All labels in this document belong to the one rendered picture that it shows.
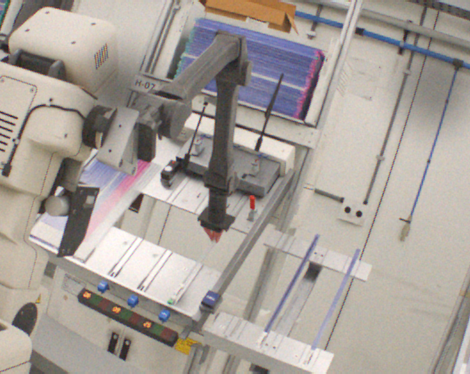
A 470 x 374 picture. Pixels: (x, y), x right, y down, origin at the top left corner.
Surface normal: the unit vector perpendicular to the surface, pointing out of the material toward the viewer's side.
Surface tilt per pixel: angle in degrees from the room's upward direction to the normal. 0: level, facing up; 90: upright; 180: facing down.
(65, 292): 90
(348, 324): 90
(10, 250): 82
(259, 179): 45
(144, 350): 90
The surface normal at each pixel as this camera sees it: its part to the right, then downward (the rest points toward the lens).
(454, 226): -0.30, -0.05
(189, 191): 0.02, -0.71
